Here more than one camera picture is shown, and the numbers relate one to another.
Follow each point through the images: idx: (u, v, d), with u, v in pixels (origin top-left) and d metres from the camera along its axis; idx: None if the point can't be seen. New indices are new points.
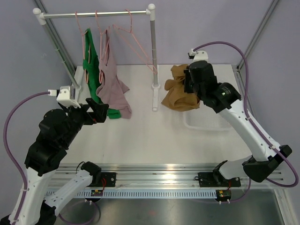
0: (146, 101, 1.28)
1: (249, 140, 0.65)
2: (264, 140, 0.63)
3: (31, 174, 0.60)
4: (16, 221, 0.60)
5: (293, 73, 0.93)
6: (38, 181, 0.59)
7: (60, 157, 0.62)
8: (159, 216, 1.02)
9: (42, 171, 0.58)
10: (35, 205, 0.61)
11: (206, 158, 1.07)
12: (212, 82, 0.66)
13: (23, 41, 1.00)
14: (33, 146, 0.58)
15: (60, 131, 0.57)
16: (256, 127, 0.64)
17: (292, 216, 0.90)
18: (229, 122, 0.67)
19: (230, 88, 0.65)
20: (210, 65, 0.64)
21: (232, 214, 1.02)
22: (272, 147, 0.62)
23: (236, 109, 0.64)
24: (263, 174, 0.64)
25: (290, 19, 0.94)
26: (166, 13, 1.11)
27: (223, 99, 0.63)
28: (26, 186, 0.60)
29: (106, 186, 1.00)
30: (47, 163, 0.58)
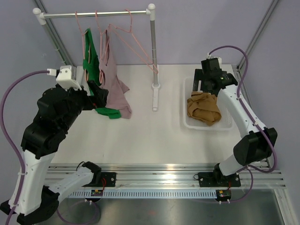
0: (146, 101, 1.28)
1: (237, 119, 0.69)
2: (249, 117, 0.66)
3: (28, 157, 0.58)
4: (16, 206, 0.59)
5: (293, 74, 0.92)
6: (36, 164, 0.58)
7: (58, 139, 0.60)
8: (159, 216, 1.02)
9: (40, 153, 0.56)
10: (34, 189, 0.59)
11: (207, 158, 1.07)
12: (217, 72, 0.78)
13: (23, 41, 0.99)
14: (30, 128, 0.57)
15: (58, 109, 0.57)
16: (243, 106, 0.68)
17: (292, 216, 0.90)
18: (225, 104, 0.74)
19: (231, 77, 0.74)
20: (216, 59, 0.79)
21: (231, 213, 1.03)
22: (254, 124, 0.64)
23: (229, 90, 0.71)
24: (243, 151, 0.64)
25: (290, 19, 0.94)
26: (166, 14, 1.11)
27: (219, 81, 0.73)
28: (24, 170, 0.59)
29: (106, 186, 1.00)
30: (44, 145, 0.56)
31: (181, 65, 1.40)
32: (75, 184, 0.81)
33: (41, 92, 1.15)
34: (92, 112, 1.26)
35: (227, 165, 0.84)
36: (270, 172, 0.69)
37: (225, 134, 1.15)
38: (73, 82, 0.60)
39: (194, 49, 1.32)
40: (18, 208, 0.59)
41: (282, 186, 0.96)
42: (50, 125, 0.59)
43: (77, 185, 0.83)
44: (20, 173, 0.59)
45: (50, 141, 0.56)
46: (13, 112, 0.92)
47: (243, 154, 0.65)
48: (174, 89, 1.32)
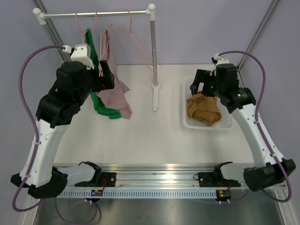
0: (146, 101, 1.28)
1: (252, 145, 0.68)
2: (267, 146, 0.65)
3: (42, 127, 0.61)
4: (28, 177, 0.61)
5: (293, 73, 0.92)
6: (50, 133, 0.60)
7: (71, 110, 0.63)
8: (159, 216, 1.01)
9: (55, 123, 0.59)
10: (46, 159, 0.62)
11: (207, 158, 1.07)
12: (233, 84, 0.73)
13: (23, 41, 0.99)
14: (45, 99, 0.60)
15: (75, 80, 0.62)
16: (261, 132, 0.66)
17: (292, 216, 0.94)
18: (239, 124, 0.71)
19: (248, 93, 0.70)
20: (236, 69, 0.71)
21: (232, 214, 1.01)
22: (273, 155, 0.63)
23: (247, 111, 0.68)
24: (258, 181, 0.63)
25: (290, 19, 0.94)
26: (166, 14, 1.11)
27: (236, 99, 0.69)
28: (37, 139, 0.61)
29: (106, 186, 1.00)
30: (60, 115, 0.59)
31: (181, 66, 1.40)
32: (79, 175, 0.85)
33: (41, 92, 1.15)
34: (92, 112, 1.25)
35: (230, 170, 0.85)
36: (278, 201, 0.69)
37: (225, 134, 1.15)
38: (87, 60, 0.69)
39: (194, 49, 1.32)
40: (29, 180, 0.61)
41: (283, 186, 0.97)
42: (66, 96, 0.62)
43: (81, 178, 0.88)
44: (34, 142, 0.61)
45: (65, 110, 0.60)
46: (13, 112, 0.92)
47: (254, 183, 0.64)
48: (174, 89, 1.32)
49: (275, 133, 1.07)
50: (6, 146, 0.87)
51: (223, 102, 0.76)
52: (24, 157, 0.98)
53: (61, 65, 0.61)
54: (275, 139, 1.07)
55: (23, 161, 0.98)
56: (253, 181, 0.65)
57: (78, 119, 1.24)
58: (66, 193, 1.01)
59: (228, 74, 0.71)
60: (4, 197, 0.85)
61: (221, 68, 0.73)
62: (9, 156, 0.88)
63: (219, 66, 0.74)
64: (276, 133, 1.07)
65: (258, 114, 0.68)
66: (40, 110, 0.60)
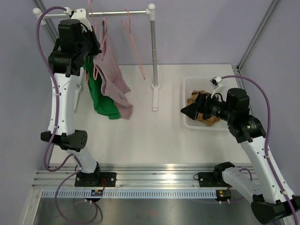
0: (146, 101, 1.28)
1: (262, 179, 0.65)
2: (277, 183, 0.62)
3: (59, 79, 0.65)
4: (57, 129, 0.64)
5: (294, 74, 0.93)
6: (68, 83, 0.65)
7: (79, 62, 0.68)
8: (159, 216, 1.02)
9: (70, 71, 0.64)
10: (69, 108, 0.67)
11: (207, 158, 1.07)
12: (243, 113, 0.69)
13: (24, 41, 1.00)
14: (54, 56, 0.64)
15: (77, 33, 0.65)
16: (271, 167, 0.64)
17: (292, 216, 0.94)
18: (249, 155, 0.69)
19: (258, 123, 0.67)
20: (248, 98, 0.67)
21: (231, 214, 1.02)
22: (283, 192, 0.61)
23: (256, 145, 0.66)
24: (266, 218, 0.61)
25: (290, 20, 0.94)
26: (166, 14, 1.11)
27: (246, 130, 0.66)
28: (56, 92, 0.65)
29: (106, 186, 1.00)
30: (72, 64, 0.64)
31: (181, 66, 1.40)
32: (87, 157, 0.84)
33: (41, 92, 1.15)
34: (92, 112, 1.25)
35: (233, 179, 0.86)
36: None
37: (225, 134, 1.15)
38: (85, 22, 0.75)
39: (194, 49, 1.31)
40: (59, 131, 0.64)
41: None
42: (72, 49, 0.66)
43: (86, 164, 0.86)
44: (55, 94, 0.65)
45: (75, 60, 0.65)
46: (14, 112, 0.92)
47: (263, 217, 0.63)
48: (174, 89, 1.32)
49: (275, 133, 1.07)
50: (7, 146, 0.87)
51: (231, 131, 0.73)
52: (24, 157, 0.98)
53: (62, 19, 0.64)
54: (275, 139, 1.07)
55: (23, 161, 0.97)
56: (261, 215, 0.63)
57: (77, 120, 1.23)
58: (70, 192, 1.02)
59: (240, 103, 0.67)
60: (4, 197, 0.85)
61: (233, 96, 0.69)
62: (8, 156, 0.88)
63: (231, 94, 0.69)
64: (276, 133, 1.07)
65: (267, 147, 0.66)
66: (52, 66, 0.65)
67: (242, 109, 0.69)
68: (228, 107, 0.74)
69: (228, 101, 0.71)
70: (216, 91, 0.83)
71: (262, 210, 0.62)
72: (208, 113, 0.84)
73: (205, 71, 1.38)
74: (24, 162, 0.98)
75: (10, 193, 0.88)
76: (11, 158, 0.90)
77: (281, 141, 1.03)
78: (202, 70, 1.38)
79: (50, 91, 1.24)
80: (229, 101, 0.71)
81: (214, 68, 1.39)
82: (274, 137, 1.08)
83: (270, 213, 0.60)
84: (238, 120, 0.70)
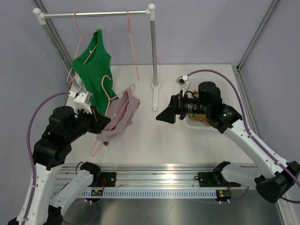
0: (146, 101, 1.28)
1: (256, 159, 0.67)
2: (269, 156, 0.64)
3: (39, 170, 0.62)
4: (26, 221, 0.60)
5: (294, 74, 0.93)
6: (47, 176, 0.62)
7: (65, 151, 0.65)
8: (159, 216, 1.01)
9: (50, 165, 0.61)
10: (44, 201, 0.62)
11: (207, 157, 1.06)
12: (218, 105, 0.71)
13: (24, 41, 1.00)
14: (40, 142, 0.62)
15: (66, 124, 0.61)
16: (258, 144, 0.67)
17: (291, 214, 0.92)
18: (236, 142, 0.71)
19: (232, 109, 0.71)
20: (218, 90, 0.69)
21: (231, 214, 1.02)
22: (277, 163, 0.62)
23: (238, 128, 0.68)
24: (274, 193, 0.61)
25: (290, 19, 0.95)
26: (166, 13, 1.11)
27: (225, 119, 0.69)
28: (34, 182, 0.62)
29: (106, 186, 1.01)
30: (55, 157, 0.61)
31: (181, 65, 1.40)
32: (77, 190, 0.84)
33: (41, 91, 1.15)
34: None
35: (234, 175, 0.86)
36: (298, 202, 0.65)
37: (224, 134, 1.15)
38: (84, 105, 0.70)
39: (194, 49, 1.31)
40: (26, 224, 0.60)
41: None
42: (59, 139, 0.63)
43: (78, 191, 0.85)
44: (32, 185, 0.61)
45: (60, 153, 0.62)
46: (13, 111, 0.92)
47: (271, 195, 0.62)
48: (174, 89, 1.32)
49: (275, 133, 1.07)
50: (7, 146, 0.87)
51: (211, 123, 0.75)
52: (24, 157, 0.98)
53: (55, 109, 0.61)
54: (275, 139, 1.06)
55: (23, 161, 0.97)
56: (269, 193, 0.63)
57: None
58: None
59: (214, 96, 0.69)
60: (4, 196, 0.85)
61: (205, 91, 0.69)
62: (8, 156, 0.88)
63: (203, 90, 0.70)
64: (276, 133, 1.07)
65: (248, 127, 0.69)
66: (37, 154, 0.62)
67: (216, 102, 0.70)
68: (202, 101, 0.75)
69: (201, 96, 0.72)
70: (185, 89, 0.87)
71: (266, 188, 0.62)
72: (183, 112, 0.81)
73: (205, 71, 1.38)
74: (24, 162, 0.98)
75: (10, 193, 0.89)
76: (11, 158, 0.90)
77: (281, 141, 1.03)
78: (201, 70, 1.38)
79: (50, 91, 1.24)
80: (202, 96, 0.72)
81: (214, 67, 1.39)
82: (274, 138, 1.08)
83: (273, 187, 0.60)
84: (214, 113, 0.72)
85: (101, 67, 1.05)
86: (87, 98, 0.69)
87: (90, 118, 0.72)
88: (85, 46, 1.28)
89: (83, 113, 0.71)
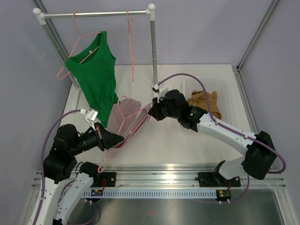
0: (146, 101, 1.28)
1: (229, 142, 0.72)
2: (237, 133, 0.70)
3: (48, 184, 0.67)
4: None
5: (294, 74, 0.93)
6: (54, 189, 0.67)
7: (72, 167, 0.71)
8: (159, 216, 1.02)
9: (58, 178, 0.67)
10: (50, 214, 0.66)
11: (207, 157, 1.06)
12: (184, 108, 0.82)
13: (24, 41, 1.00)
14: (48, 159, 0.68)
15: (70, 141, 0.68)
16: (225, 127, 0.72)
17: (292, 216, 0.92)
18: (210, 134, 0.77)
19: (198, 108, 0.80)
20: (183, 95, 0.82)
21: (231, 214, 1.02)
22: (246, 137, 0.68)
23: (205, 120, 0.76)
24: (258, 168, 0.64)
25: (290, 20, 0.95)
26: (166, 13, 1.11)
27: (192, 118, 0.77)
28: (42, 195, 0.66)
29: (106, 186, 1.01)
30: (63, 171, 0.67)
31: (181, 65, 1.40)
32: (77, 198, 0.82)
33: (41, 91, 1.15)
34: None
35: (228, 168, 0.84)
36: (281, 172, 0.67)
37: None
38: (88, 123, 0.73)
39: (194, 49, 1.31)
40: None
41: (282, 186, 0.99)
42: (65, 155, 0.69)
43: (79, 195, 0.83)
44: (40, 198, 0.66)
45: (67, 168, 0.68)
46: (13, 111, 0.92)
47: (258, 171, 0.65)
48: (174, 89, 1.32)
49: (275, 133, 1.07)
50: (6, 146, 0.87)
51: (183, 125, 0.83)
52: (24, 157, 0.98)
53: (59, 129, 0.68)
54: (275, 139, 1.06)
55: (23, 161, 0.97)
56: (254, 169, 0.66)
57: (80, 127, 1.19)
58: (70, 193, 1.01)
59: (180, 101, 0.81)
60: (4, 196, 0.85)
61: (171, 98, 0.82)
62: (8, 156, 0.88)
63: (169, 97, 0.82)
64: (275, 133, 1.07)
65: (213, 116, 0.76)
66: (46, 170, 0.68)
67: (183, 106, 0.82)
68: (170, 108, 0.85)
69: (169, 104, 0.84)
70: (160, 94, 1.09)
71: (250, 164, 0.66)
72: (160, 114, 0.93)
73: (205, 71, 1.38)
74: (24, 162, 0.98)
75: (11, 193, 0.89)
76: (12, 158, 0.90)
77: (280, 141, 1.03)
78: (201, 70, 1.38)
79: (50, 91, 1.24)
80: (169, 104, 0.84)
81: (213, 67, 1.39)
82: (274, 138, 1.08)
83: (253, 161, 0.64)
84: (184, 115, 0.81)
85: (102, 67, 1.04)
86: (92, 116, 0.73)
87: (95, 135, 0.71)
88: (85, 46, 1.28)
89: (89, 131, 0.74)
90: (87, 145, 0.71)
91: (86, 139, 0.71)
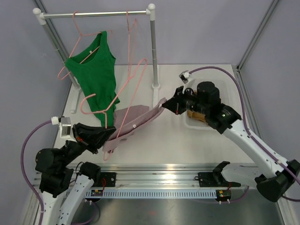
0: (147, 101, 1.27)
1: (255, 158, 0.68)
2: (269, 155, 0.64)
3: (47, 197, 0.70)
4: None
5: (295, 74, 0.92)
6: (53, 202, 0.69)
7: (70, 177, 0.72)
8: (159, 216, 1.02)
9: (56, 192, 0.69)
10: (51, 224, 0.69)
11: (207, 158, 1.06)
12: (215, 105, 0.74)
13: (23, 41, 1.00)
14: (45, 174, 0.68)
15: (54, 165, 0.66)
16: (258, 142, 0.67)
17: (292, 216, 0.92)
18: (235, 142, 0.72)
19: (230, 109, 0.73)
20: (217, 91, 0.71)
21: (231, 214, 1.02)
22: (278, 162, 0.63)
23: (237, 128, 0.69)
24: (275, 193, 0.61)
25: (290, 20, 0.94)
26: (166, 13, 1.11)
27: (224, 120, 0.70)
28: (42, 208, 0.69)
29: (106, 186, 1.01)
30: (60, 185, 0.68)
31: (181, 65, 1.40)
32: (77, 203, 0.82)
33: (41, 92, 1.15)
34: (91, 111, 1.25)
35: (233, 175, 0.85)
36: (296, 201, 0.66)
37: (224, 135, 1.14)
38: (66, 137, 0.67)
39: (194, 49, 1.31)
40: None
41: None
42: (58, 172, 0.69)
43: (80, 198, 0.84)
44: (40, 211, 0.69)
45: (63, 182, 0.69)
46: (13, 112, 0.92)
47: (274, 196, 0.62)
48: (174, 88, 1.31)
49: (275, 133, 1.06)
50: (6, 146, 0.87)
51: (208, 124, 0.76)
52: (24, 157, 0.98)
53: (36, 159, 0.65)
54: (275, 139, 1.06)
55: (22, 162, 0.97)
56: (270, 194, 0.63)
57: None
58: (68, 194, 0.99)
59: (213, 97, 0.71)
60: (4, 197, 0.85)
61: (203, 91, 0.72)
62: (8, 156, 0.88)
63: (201, 89, 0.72)
64: (275, 133, 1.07)
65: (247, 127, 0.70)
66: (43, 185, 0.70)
67: (213, 102, 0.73)
68: (199, 101, 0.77)
69: (199, 96, 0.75)
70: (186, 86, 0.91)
71: (266, 188, 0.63)
72: (182, 107, 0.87)
73: (205, 71, 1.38)
74: (24, 162, 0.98)
75: (11, 194, 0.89)
76: (11, 159, 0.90)
77: (280, 141, 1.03)
78: (201, 70, 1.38)
79: (50, 91, 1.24)
80: (200, 96, 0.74)
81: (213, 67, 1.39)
82: (274, 138, 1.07)
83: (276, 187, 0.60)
84: (213, 113, 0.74)
85: (103, 68, 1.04)
86: (65, 132, 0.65)
87: (80, 144, 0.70)
88: (85, 46, 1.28)
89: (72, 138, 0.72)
90: (74, 153, 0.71)
91: (72, 148, 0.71)
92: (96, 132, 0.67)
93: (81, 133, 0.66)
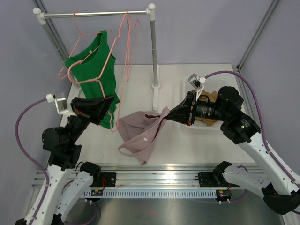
0: (147, 101, 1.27)
1: (270, 173, 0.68)
2: (286, 174, 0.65)
3: (54, 172, 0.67)
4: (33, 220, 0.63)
5: (295, 74, 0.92)
6: (60, 176, 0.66)
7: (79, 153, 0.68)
8: (159, 216, 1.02)
9: (65, 166, 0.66)
10: (53, 201, 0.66)
11: (207, 158, 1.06)
12: (236, 115, 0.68)
13: (23, 41, 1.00)
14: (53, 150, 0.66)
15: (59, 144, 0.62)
16: (276, 159, 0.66)
17: (292, 216, 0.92)
18: (250, 153, 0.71)
19: (250, 119, 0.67)
20: (242, 100, 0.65)
21: (231, 214, 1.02)
22: (294, 183, 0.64)
23: (256, 142, 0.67)
24: (284, 209, 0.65)
25: (290, 20, 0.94)
26: (166, 13, 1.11)
27: (242, 131, 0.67)
28: (48, 182, 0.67)
29: (106, 186, 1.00)
30: (70, 160, 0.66)
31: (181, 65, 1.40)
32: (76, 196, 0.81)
33: (41, 92, 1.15)
34: None
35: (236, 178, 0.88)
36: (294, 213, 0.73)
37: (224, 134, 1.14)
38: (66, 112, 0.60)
39: (194, 49, 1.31)
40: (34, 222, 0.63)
41: None
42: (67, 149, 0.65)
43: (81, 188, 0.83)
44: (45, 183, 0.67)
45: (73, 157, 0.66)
46: (13, 112, 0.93)
47: (281, 209, 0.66)
48: (174, 88, 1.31)
49: (275, 133, 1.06)
50: (6, 146, 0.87)
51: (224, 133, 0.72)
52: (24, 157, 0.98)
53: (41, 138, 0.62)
54: (275, 139, 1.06)
55: (23, 162, 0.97)
56: (279, 207, 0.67)
57: None
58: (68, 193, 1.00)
59: (236, 107, 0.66)
60: (4, 196, 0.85)
61: (226, 100, 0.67)
62: (8, 156, 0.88)
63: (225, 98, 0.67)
64: (275, 134, 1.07)
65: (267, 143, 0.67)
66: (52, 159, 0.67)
67: (234, 112, 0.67)
68: (220, 108, 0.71)
69: (221, 102, 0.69)
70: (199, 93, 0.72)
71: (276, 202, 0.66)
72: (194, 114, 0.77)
73: (205, 71, 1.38)
74: (24, 162, 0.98)
75: (11, 194, 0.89)
76: (11, 159, 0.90)
77: (280, 141, 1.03)
78: (201, 70, 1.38)
79: (50, 91, 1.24)
80: (221, 104, 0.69)
81: (213, 67, 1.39)
82: (274, 138, 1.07)
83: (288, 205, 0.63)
84: (232, 123, 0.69)
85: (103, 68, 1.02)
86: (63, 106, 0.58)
87: (81, 117, 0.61)
88: (85, 46, 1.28)
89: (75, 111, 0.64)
90: (78, 128, 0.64)
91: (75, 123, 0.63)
92: (95, 102, 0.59)
93: (80, 106, 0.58)
